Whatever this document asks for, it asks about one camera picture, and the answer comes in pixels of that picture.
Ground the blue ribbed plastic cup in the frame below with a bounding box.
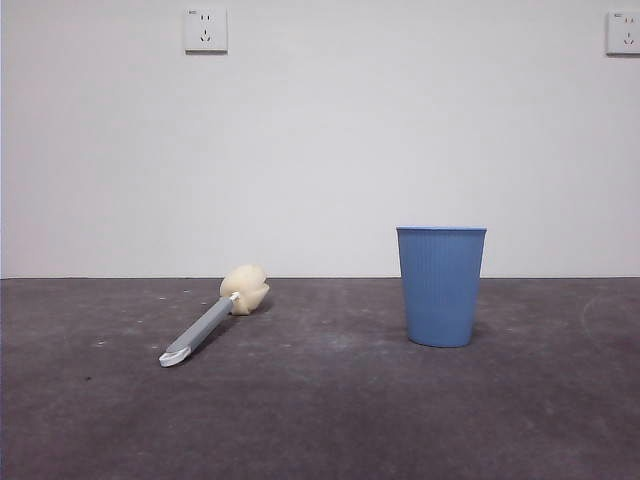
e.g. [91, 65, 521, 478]
[395, 225, 488, 349]

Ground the cup brush grey handle cream sponge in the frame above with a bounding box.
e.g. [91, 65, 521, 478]
[158, 264, 273, 370]

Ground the white wall socket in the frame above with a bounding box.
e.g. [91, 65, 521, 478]
[184, 6, 229, 55]
[605, 10, 640, 57]

